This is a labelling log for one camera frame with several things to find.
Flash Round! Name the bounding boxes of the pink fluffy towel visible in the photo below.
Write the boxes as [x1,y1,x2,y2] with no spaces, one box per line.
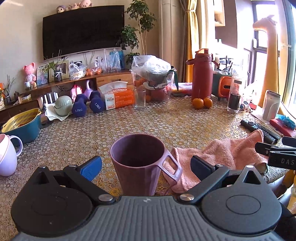
[164,130,267,194]

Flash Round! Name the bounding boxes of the purple plastic mug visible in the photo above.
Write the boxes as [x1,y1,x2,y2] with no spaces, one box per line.
[110,133,183,196]

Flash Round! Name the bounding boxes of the red flat case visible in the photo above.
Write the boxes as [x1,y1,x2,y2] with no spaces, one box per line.
[269,118,296,138]

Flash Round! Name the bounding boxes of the black remote control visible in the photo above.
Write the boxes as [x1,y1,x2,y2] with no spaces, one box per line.
[240,120,280,145]

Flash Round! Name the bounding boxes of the white grey small appliance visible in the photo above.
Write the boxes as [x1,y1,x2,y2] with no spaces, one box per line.
[262,90,281,121]

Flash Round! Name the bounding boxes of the glass jar with dark contents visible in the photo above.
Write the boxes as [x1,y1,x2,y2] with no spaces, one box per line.
[227,77,243,113]

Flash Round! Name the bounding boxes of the yellow giraffe figure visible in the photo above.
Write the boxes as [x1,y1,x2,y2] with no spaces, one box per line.
[253,15,279,108]

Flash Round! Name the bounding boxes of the blue dumbbell left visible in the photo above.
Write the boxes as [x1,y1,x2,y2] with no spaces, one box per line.
[72,94,87,118]

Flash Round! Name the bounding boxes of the blue dumbbell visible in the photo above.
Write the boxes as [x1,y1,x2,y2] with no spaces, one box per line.
[89,90,106,113]
[72,94,87,118]

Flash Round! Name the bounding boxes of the white cloth under bowl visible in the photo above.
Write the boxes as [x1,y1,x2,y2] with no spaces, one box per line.
[45,103,72,121]

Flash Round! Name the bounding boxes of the orange tangerine right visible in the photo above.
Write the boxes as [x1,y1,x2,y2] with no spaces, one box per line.
[203,97,213,108]

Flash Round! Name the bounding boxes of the orange tangerine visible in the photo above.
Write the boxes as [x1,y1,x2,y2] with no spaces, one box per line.
[192,98,204,109]
[203,97,213,108]

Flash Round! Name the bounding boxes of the green round lidded bowl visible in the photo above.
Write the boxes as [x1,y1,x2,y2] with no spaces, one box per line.
[54,95,73,116]

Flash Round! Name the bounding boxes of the orange tangerine left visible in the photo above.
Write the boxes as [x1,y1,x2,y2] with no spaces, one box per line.
[192,98,204,109]

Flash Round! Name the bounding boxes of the blue dumbbell right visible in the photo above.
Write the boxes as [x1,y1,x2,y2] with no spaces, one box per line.
[89,90,106,113]

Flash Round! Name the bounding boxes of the yellow and teal colander basket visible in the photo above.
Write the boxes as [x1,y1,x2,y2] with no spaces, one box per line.
[1,108,42,144]

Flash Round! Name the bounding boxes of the orange green storage box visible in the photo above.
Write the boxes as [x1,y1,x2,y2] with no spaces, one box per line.
[212,71,232,99]

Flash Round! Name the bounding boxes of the pink and lilac large cup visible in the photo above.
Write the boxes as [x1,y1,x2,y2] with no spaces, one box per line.
[0,133,23,177]

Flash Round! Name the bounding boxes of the orange tissue box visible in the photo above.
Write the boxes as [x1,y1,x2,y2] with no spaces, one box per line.
[99,81,134,110]

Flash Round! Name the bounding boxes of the red insulated water bottle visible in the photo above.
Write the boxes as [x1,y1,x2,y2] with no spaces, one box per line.
[186,48,219,100]

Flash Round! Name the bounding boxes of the wooden tv cabinet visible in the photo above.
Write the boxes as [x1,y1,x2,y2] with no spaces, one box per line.
[1,70,133,125]

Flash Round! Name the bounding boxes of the clear drinking glass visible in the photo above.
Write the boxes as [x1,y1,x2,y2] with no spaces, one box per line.
[133,89,146,109]

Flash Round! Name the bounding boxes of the clear pitcher with fruit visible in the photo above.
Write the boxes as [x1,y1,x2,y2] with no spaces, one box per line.
[130,70,175,102]

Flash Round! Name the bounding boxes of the pink teddy bear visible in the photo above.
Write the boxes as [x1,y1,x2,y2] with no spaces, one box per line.
[23,62,37,90]

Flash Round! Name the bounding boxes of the framed photo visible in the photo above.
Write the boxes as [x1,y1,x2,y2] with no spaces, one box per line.
[48,60,69,82]

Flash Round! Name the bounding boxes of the clear plastic bag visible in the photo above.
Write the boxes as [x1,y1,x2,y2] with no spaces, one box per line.
[131,55,171,79]

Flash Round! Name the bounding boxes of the white air conditioner column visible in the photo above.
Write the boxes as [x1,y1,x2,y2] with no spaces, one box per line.
[158,0,183,68]

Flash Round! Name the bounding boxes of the green potted tree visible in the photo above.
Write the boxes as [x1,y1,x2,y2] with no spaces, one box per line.
[116,0,157,64]

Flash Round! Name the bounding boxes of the black flat television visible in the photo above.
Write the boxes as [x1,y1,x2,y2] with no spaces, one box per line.
[42,5,125,59]

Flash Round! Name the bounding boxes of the yellow curtain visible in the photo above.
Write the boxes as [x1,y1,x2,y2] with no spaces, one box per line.
[179,1,207,82]

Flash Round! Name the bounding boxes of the plush toys on television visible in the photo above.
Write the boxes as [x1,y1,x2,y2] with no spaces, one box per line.
[56,0,93,13]

